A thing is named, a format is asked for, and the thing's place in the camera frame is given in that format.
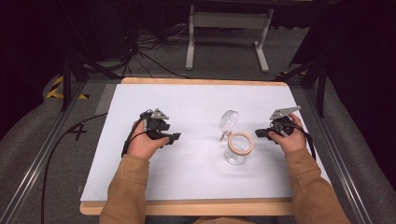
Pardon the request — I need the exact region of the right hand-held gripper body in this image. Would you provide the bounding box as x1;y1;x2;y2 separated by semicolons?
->
268;105;303;138

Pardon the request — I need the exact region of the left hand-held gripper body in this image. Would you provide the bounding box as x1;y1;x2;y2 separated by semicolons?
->
142;107;172;140

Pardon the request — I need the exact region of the clear glass jar hinged lid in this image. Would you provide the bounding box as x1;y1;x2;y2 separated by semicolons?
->
219;109;255;166

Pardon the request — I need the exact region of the person's right hand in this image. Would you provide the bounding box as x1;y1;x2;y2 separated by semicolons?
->
267;113;308;156

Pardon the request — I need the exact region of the person's left hand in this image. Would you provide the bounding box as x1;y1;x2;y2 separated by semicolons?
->
126;119;172;161

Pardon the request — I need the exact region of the white table sheet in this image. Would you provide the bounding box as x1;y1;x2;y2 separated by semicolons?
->
79;83;332;203

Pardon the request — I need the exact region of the black tripod stand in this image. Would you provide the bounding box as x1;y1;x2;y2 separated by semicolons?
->
59;50;123;112
273;57;329;119

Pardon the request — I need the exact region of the wooden table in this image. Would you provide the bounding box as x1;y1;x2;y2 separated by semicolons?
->
78;77;332;217

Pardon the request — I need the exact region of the yellow black floor tape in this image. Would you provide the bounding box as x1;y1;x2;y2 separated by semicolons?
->
45;75;91;101

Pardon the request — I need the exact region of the white metal stand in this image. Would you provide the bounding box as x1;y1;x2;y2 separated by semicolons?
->
185;4;275;74

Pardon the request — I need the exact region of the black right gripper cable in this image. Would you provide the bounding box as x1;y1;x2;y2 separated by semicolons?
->
270;121;318;161

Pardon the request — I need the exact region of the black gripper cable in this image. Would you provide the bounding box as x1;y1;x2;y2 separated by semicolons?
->
40;109;154;224
270;121;318;161

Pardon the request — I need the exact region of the aluminium floor rail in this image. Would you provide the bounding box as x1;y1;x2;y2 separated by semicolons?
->
0;81;88;224
302;87;375;224

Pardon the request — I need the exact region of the bundle of black floor cables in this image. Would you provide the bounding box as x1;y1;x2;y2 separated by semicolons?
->
122;21;192;80

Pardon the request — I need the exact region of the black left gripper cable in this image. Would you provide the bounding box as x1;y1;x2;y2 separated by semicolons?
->
40;109;154;224

